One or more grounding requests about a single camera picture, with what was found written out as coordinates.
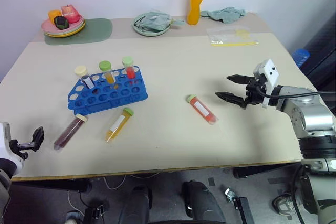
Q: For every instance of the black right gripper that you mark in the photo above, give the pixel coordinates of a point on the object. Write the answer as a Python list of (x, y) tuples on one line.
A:
[(254, 91)]

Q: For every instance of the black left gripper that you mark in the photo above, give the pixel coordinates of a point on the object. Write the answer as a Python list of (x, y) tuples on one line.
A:
[(19, 151)]

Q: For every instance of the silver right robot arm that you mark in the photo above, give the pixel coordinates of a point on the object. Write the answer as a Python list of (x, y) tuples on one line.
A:
[(315, 119)]

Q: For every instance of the purple tube with cream cap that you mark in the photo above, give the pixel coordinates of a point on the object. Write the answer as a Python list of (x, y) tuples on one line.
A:
[(86, 79), (69, 132)]

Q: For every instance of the red tube with green cap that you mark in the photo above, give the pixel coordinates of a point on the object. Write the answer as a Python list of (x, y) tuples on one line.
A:
[(129, 70), (203, 110)]

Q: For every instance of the yellow tube with green cap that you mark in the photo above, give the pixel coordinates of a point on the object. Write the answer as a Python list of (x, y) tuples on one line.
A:
[(108, 73), (118, 125)]

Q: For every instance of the blue test tube rack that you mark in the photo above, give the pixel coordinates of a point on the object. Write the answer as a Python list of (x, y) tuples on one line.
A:
[(115, 95)]

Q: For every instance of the clear zip bag yellow seal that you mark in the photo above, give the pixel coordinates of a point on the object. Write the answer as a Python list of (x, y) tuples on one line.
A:
[(231, 36)]

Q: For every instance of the blue ribbed cylinder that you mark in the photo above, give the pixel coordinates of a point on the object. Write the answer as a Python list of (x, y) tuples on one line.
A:
[(300, 56)]

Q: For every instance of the teal crumpled cloth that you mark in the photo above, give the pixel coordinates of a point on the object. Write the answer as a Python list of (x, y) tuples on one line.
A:
[(225, 14)]

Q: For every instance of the small black floor box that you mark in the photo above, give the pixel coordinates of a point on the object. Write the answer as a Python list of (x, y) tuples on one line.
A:
[(95, 212)]

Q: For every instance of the black carbon-pattern object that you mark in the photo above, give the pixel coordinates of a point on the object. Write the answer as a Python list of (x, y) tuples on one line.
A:
[(323, 51)]

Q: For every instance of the pale green plate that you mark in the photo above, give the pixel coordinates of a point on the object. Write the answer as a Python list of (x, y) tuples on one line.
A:
[(147, 32)]

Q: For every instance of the light green plate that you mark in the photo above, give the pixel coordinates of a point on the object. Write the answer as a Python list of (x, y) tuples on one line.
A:
[(63, 36)]

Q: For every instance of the pink plate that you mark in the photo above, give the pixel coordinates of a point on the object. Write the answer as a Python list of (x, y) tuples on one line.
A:
[(48, 27)]

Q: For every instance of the dark rounded shape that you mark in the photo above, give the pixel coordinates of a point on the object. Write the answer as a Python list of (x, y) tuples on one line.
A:
[(137, 205), (202, 203)]

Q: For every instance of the yellow plate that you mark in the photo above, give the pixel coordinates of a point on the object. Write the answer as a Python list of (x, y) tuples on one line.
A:
[(78, 28)]

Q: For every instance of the black green toy food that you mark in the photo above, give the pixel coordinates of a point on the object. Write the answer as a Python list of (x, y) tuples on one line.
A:
[(61, 22)]

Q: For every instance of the grey white sneaker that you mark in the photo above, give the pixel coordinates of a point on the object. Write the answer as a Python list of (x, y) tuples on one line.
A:
[(283, 205)]

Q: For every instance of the green placemat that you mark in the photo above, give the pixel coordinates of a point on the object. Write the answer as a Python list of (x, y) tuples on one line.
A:
[(99, 31)]

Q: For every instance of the orange toy fruit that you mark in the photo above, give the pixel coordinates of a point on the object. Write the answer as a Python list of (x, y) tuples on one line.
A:
[(53, 14)]

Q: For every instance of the pink toy apple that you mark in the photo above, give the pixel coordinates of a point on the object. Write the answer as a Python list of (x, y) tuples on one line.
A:
[(71, 14)]

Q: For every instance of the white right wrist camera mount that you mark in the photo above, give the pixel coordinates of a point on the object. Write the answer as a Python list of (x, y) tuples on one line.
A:
[(271, 73)]

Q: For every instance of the black table frame bar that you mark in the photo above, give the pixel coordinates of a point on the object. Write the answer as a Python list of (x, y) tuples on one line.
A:
[(262, 171), (52, 184)]

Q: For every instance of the metal caster bracket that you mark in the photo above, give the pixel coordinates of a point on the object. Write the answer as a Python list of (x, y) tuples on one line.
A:
[(236, 203)]

